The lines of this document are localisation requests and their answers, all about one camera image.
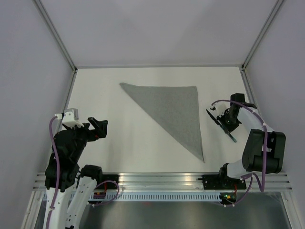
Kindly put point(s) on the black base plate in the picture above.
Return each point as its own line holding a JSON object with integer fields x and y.
{"x": 108, "y": 182}
{"x": 215, "y": 182}

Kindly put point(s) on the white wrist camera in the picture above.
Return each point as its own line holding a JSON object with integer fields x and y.
{"x": 69, "y": 118}
{"x": 218, "y": 109}

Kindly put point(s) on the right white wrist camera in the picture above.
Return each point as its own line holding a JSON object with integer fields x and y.
{"x": 218, "y": 109}

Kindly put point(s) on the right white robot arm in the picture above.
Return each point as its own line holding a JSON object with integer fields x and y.
{"x": 263, "y": 152}

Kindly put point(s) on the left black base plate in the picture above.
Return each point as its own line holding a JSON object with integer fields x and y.
{"x": 108, "y": 182}

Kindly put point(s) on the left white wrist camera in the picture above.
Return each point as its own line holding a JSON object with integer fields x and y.
{"x": 69, "y": 118}

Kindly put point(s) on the aluminium frame post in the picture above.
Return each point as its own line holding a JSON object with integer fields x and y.
{"x": 50, "y": 25}
{"x": 266, "y": 26}

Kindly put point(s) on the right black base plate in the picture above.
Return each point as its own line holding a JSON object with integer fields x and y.
{"x": 215, "y": 182}

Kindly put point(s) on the white slotted cable duct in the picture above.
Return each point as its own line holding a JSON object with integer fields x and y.
{"x": 169, "y": 196}

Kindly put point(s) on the right aluminium frame post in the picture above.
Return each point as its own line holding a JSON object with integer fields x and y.
{"x": 266, "y": 26}

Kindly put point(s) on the left aluminium frame post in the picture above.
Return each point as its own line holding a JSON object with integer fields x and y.
{"x": 50, "y": 25}

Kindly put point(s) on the aluminium mounting rail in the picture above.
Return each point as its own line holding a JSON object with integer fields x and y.
{"x": 187, "y": 182}

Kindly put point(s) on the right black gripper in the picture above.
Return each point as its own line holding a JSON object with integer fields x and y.
{"x": 228, "y": 128}

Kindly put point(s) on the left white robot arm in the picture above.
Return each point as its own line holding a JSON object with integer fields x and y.
{"x": 68, "y": 187}

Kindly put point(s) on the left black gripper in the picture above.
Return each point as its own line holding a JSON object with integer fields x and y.
{"x": 100, "y": 129}

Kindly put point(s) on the grey cloth napkin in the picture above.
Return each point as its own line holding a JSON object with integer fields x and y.
{"x": 175, "y": 109}

